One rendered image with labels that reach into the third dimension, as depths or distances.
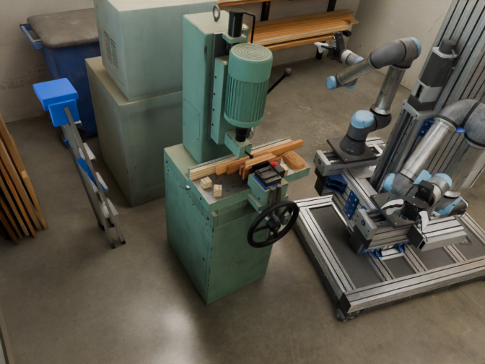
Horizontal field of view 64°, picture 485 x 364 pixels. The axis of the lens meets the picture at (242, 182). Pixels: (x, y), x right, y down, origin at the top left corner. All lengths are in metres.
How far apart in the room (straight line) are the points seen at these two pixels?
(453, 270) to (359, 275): 0.63
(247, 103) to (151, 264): 1.40
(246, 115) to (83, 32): 1.79
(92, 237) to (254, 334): 1.27
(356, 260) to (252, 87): 1.44
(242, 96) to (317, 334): 1.51
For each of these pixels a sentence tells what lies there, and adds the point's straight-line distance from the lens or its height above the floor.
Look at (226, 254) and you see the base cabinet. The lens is 2.14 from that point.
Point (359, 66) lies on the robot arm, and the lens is 2.23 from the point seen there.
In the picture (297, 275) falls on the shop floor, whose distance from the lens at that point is 2.69.
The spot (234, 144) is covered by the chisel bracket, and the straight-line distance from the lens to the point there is 1.83.
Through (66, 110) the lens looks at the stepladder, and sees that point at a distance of 2.03.
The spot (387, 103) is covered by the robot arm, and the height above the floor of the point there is 1.12.
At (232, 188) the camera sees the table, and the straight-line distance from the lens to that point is 1.83.
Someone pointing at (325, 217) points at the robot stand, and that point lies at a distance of 2.79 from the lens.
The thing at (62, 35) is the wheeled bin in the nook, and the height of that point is 0.95.
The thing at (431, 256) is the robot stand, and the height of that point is 0.21.
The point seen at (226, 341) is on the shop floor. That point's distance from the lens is 2.39.
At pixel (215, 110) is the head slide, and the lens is 1.84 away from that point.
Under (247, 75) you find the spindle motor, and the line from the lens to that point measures 1.57.
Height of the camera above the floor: 2.16
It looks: 42 degrees down
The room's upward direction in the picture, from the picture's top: 8 degrees clockwise
